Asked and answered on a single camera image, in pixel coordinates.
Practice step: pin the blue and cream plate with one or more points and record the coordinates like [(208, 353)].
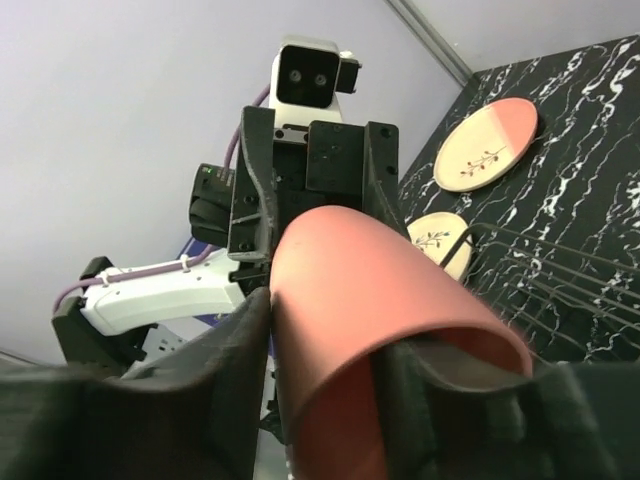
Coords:
[(435, 235)]

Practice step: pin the pink cup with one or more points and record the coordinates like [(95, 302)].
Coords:
[(345, 286)]

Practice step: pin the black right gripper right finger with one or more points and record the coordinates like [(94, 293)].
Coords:
[(446, 415)]

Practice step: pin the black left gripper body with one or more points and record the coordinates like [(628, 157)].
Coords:
[(321, 166)]

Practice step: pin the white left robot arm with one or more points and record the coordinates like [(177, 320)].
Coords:
[(110, 319)]

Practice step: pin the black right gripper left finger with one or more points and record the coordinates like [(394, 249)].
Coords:
[(193, 414)]

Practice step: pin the black wire dish rack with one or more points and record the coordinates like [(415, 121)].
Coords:
[(571, 304)]

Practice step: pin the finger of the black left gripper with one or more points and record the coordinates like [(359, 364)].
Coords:
[(254, 217), (380, 176)]

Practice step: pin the pink and cream plate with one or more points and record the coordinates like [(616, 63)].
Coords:
[(486, 145)]

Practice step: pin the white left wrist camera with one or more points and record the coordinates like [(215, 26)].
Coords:
[(307, 75)]

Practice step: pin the aluminium frame rail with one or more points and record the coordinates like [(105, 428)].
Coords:
[(429, 37)]

